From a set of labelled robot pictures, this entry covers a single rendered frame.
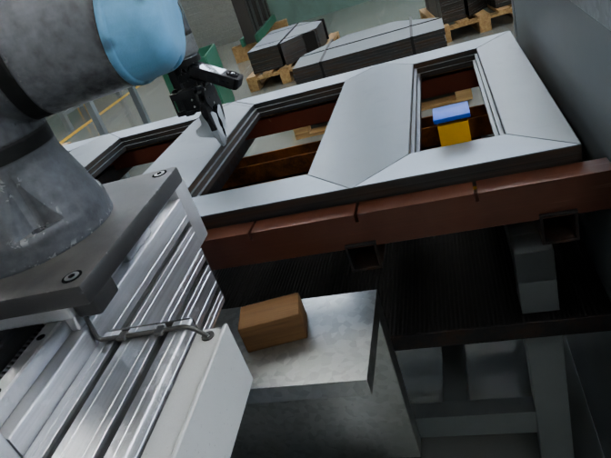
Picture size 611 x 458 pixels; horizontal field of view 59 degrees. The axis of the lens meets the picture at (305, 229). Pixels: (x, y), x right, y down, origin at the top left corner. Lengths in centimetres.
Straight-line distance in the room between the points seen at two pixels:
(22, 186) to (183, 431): 25
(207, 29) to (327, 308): 900
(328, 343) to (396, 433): 32
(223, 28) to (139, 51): 922
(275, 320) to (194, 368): 40
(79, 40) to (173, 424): 30
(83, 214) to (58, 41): 15
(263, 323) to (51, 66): 51
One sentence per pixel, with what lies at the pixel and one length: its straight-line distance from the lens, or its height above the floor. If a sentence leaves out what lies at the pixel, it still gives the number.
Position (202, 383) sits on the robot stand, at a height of 95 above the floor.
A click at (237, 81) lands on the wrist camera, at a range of 122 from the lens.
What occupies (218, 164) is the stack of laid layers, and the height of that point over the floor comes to 83.
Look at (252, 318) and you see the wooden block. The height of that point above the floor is 73.
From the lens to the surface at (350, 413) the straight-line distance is 107.
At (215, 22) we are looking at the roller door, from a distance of 970.
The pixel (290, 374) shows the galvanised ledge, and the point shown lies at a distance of 82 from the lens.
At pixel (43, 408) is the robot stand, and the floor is 97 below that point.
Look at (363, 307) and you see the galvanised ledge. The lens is 89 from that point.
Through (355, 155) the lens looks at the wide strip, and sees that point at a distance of 98.
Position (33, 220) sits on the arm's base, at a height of 107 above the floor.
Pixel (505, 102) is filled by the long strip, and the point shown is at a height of 85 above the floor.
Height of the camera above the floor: 121
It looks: 27 degrees down
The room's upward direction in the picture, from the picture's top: 19 degrees counter-clockwise
